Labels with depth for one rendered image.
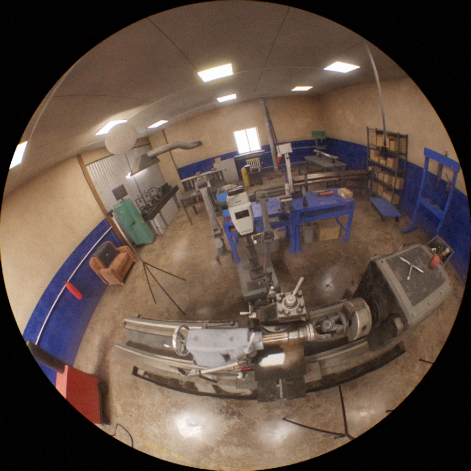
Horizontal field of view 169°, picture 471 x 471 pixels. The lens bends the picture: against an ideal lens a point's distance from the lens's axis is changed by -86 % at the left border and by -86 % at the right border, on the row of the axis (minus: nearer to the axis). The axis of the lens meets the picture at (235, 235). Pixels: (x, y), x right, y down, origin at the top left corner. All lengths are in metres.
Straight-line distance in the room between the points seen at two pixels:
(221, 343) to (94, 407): 2.72
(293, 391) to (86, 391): 2.82
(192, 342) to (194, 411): 1.45
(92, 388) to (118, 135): 4.48
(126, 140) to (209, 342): 3.65
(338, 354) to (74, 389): 3.17
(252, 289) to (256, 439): 1.97
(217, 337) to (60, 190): 4.47
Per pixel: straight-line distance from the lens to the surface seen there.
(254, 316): 1.11
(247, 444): 2.23
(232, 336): 0.95
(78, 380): 3.12
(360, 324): 0.97
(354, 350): 1.31
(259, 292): 2.13
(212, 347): 0.97
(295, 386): 1.16
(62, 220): 4.47
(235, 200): 1.59
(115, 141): 3.74
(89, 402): 3.21
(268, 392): 1.16
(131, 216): 4.68
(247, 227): 1.66
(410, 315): 0.97
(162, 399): 2.54
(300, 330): 0.95
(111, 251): 4.45
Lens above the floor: 2.03
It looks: 35 degrees down
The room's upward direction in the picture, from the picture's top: 18 degrees counter-clockwise
